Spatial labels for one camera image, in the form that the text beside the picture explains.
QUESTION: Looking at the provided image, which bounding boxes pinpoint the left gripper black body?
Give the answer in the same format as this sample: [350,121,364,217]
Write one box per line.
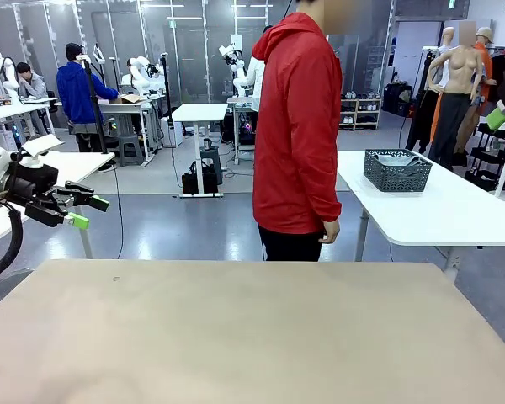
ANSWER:
[8,175,64,210]

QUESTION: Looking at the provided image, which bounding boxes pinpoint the dark grey plastic basket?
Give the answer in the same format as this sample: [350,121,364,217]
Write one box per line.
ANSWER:
[363,148,433,194]

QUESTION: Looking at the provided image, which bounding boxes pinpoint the person right forearm red sleeve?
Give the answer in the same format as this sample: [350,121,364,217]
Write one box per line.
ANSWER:
[309,167,343,223]

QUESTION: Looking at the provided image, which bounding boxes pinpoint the person right hand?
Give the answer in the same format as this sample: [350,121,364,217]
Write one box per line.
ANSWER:
[317,218,343,246]

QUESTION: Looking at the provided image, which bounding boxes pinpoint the black shelf cart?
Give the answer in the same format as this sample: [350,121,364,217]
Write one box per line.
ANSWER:
[466,120,505,193]

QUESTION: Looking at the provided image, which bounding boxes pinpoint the large white curved table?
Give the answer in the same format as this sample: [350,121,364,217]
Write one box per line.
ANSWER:
[0,151,116,260]
[337,150,505,279]

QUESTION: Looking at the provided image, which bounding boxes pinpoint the dark grey mannequin trousers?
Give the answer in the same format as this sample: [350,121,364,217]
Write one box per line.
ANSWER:
[428,91,475,167]

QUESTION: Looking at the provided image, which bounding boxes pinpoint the bare beige mannequin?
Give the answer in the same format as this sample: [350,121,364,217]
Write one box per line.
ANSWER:
[428,20,487,97]

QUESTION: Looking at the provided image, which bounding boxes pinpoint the grey plastic stool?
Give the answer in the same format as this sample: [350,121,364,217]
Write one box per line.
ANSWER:
[117,136,146,167]

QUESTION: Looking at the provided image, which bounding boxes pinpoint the mannequin with orange clothes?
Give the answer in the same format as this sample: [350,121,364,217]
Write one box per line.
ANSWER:
[453,25,498,166]

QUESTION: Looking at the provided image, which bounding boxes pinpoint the long white workbench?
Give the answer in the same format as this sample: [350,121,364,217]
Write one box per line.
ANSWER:
[0,97,58,152]

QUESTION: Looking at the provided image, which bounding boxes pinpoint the black tripod pole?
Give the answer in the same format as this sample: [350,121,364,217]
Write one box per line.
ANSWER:
[76,54,110,155]

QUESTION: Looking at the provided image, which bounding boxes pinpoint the white mannequin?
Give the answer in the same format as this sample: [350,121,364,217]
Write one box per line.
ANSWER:
[403,26,458,155]

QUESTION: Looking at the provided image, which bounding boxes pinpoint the person in blue hoodie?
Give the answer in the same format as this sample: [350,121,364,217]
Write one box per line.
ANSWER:
[56,42,120,153]

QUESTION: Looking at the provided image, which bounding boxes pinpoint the seated person in grey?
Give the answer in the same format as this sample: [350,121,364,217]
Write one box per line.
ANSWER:
[15,61,50,136]

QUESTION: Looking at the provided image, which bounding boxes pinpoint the open cardboard box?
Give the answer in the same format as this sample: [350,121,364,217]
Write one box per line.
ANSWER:
[109,93,146,105]

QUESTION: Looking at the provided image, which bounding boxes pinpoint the black bag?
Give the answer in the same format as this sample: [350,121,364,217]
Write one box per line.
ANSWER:
[199,162,219,194]
[181,162,201,194]

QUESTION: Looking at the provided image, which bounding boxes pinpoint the dark stool under desk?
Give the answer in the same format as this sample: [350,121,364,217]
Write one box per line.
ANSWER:
[200,146,223,170]

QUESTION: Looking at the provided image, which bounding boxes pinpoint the wooden shoe shelf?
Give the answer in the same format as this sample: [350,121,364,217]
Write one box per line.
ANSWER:
[339,98,383,130]

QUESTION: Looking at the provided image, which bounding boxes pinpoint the small white desk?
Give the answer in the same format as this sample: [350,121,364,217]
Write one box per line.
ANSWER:
[171,103,229,199]

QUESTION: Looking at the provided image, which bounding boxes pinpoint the person in red jacket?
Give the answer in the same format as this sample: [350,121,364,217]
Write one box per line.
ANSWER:
[251,0,359,263]

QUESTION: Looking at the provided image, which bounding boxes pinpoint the person in white jacket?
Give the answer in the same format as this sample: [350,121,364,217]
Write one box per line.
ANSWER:
[246,54,266,113]

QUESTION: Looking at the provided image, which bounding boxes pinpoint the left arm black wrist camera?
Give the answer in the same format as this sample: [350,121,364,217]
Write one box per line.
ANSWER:
[21,162,61,189]

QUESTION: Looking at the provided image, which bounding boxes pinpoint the left arm black cable sleeve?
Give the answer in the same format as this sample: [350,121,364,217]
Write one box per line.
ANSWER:
[0,197,25,291]

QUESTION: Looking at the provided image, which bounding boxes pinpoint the black tripod cable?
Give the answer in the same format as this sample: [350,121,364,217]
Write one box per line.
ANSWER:
[114,166,124,258]

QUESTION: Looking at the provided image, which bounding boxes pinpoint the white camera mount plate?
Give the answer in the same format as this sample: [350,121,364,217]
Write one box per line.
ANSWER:
[20,134,66,170]

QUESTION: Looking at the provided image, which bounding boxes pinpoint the white workbench with frame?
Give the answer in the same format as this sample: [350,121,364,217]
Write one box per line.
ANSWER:
[100,98,157,165]

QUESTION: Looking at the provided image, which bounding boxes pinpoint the black camera stand pole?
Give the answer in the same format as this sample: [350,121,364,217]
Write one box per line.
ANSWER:
[159,52,173,119]

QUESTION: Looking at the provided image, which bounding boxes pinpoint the metal frame workbench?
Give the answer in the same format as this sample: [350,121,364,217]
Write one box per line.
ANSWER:
[226,95,258,166]

